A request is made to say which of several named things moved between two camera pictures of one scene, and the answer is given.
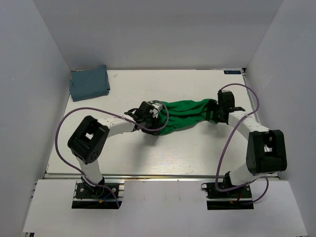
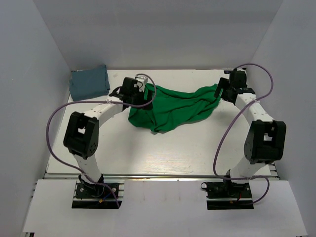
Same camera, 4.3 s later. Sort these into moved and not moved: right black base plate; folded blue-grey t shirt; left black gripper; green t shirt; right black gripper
Moved: right black gripper; green t shirt; left black gripper
Not moved: right black base plate; folded blue-grey t shirt
